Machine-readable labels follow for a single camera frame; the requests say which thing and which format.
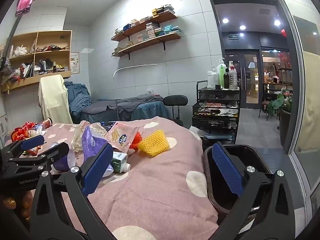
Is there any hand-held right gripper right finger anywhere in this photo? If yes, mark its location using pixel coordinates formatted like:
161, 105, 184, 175
211, 142, 298, 240

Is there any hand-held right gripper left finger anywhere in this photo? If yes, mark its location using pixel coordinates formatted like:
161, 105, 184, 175
29, 143, 115, 240

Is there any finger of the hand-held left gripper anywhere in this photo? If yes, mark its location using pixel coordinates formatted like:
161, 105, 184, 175
37, 142, 70, 174
2, 134, 46, 158

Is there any white plastic bag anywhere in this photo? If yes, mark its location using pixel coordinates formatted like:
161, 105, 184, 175
71, 120, 110, 153

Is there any green and white milk carton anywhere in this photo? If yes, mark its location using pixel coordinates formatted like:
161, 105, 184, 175
110, 151, 131, 174

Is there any purple plastic bag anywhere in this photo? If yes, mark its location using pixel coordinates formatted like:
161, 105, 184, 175
82, 125, 109, 166

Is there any black trash bin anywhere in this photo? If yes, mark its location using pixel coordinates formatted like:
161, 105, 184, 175
203, 144, 273, 220

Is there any pink snack packet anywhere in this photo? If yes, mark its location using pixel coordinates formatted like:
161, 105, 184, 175
104, 121, 139, 154

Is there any blue cookie packet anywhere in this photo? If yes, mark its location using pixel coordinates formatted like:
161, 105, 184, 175
100, 121, 117, 132

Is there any orange foam fruit net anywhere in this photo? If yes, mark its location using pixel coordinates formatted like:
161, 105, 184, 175
129, 131, 143, 152

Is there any yellow foam fruit net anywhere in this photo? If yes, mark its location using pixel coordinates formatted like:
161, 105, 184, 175
137, 129, 170, 158

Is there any person's left hand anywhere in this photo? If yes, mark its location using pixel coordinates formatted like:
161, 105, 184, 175
2, 194, 33, 222

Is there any red snack wrapper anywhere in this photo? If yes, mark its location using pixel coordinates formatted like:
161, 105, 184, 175
24, 146, 42, 156

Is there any translucent plastic container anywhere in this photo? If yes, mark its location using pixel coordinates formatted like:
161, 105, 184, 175
51, 142, 77, 173

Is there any red ribbon bow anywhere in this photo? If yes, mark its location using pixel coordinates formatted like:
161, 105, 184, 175
11, 122, 38, 142

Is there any red paper cup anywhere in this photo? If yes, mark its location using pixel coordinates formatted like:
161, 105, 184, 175
37, 117, 53, 132

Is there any black trolley cart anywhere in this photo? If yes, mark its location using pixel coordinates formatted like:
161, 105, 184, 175
192, 80, 240, 141

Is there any cream towel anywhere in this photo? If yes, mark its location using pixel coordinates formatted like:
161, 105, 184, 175
38, 74, 73, 125

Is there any blue bedding pile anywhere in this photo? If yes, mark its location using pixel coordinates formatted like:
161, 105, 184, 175
64, 81, 93, 115

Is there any pink polka dot blanket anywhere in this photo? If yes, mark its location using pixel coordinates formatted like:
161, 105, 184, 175
5, 116, 220, 240

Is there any grey blanket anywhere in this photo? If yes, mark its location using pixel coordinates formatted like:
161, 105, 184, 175
82, 94, 164, 116

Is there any massage bed with blue skirt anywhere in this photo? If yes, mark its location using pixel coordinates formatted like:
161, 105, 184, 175
71, 94, 170, 125

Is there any pile of folded clothes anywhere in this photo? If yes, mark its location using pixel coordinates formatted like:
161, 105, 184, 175
34, 58, 70, 75

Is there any potted green plant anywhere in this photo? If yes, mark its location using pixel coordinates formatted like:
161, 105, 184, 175
267, 87, 293, 148

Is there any black round stool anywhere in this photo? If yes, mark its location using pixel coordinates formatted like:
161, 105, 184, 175
164, 95, 188, 127

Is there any wooden cubby shelf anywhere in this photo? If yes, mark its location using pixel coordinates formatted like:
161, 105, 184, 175
0, 30, 73, 94

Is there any white cloth bundle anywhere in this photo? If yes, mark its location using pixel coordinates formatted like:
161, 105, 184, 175
14, 44, 28, 57

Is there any clear bottle with red cap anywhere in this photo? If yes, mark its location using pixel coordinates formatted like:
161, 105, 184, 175
229, 65, 238, 90

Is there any white pump bottle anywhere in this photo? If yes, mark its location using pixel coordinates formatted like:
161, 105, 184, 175
207, 66, 218, 90

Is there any glass door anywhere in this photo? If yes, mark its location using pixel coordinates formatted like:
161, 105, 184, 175
224, 51, 261, 110

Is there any green pump bottle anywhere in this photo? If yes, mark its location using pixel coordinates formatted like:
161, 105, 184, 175
216, 58, 227, 88

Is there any white curved lamp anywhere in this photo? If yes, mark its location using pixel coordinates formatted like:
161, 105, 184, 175
113, 63, 158, 77

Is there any black phone stand pole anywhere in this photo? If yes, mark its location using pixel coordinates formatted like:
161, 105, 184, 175
0, 12, 24, 80

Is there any row of stacked boxes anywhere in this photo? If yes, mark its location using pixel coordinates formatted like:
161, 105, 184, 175
114, 22, 182, 55
114, 4, 175, 35

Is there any small wall poster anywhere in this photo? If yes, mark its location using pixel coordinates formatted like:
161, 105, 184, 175
70, 52, 80, 74

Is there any wooden wall shelf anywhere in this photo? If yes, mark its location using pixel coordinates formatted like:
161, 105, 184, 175
111, 12, 178, 42
111, 32, 182, 58

